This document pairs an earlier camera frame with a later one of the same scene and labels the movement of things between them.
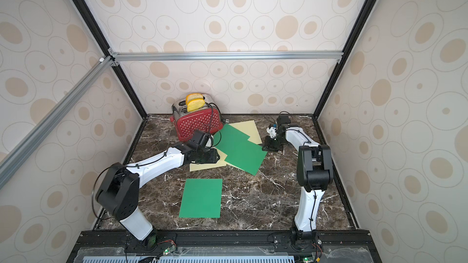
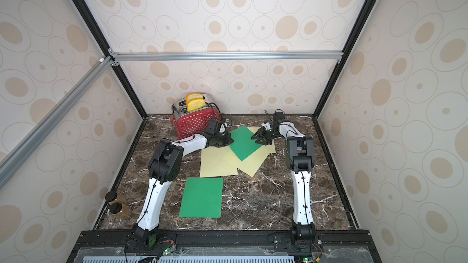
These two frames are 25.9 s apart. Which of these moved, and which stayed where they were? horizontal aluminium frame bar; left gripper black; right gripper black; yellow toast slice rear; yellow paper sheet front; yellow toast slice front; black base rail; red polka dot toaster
Moved: left gripper black; yellow paper sheet front; right gripper black
Stayed: red polka dot toaster; horizontal aluminium frame bar; black base rail; yellow toast slice front; yellow toast slice rear
